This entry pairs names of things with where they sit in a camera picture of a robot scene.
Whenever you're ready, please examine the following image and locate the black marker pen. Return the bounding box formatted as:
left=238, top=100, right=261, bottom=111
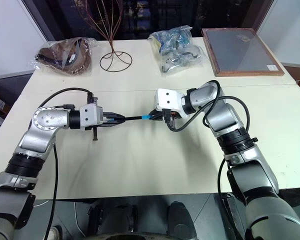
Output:
left=106, top=114, right=144, bottom=123

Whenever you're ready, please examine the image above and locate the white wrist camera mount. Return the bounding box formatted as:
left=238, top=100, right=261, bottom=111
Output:
left=153, top=88, right=185, bottom=114
left=79, top=104, right=104, bottom=131

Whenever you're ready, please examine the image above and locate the copper wire stand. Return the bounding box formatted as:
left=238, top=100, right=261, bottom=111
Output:
left=86, top=0, right=134, bottom=73

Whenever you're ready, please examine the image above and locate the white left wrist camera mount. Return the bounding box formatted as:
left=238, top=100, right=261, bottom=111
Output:
left=79, top=104, right=104, bottom=131

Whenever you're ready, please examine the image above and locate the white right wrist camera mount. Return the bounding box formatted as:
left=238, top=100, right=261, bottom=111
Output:
left=153, top=88, right=185, bottom=114

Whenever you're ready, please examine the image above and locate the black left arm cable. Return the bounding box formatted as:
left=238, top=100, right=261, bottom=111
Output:
left=41, top=87, right=94, bottom=240

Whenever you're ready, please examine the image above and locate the plastic bag with blue items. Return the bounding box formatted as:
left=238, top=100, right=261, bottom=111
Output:
left=147, top=24, right=208, bottom=78

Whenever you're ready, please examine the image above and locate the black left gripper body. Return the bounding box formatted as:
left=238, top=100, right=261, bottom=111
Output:
left=86, top=91, right=107, bottom=142

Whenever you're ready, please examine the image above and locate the wooden framed glass board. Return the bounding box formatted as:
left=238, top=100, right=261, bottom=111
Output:
left=201, top=27, right=286, bottom=78

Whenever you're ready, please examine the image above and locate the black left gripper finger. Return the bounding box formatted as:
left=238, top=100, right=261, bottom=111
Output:
left=103, top=112, right=126, bottom=120
left=103, top=118, right=127, bottom=127

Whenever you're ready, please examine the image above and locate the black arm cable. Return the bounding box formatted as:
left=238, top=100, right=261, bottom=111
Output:
left=166, top=80, right=250, bottom=201
left=41, top=87, right=94, bottom=240

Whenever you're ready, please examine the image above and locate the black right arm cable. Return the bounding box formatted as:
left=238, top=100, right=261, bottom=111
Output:
left=166, top=80, right=250, bottom=201

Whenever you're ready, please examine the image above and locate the brown hat in plastic bag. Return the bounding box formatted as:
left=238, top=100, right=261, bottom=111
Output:
left=29, top=36, right=99, bottom=76

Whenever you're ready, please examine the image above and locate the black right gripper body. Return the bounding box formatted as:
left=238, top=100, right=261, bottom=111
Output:
left=161, top=108, right=183, bottom=129

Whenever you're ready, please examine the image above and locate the cardboard box with label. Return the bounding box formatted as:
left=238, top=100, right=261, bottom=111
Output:
left=0, top=96, right=12, bottom=111

